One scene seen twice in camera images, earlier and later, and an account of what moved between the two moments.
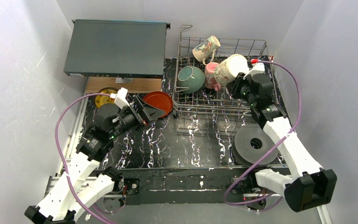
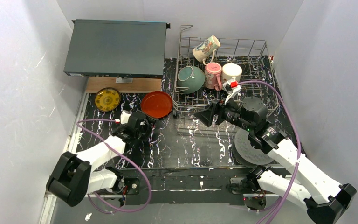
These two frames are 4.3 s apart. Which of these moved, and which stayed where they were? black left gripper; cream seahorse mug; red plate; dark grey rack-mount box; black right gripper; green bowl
Moved: black right gripper; black left gripper
Stayed: red plate; dark grey rack-mount box; cream seahorse mug; green bowl
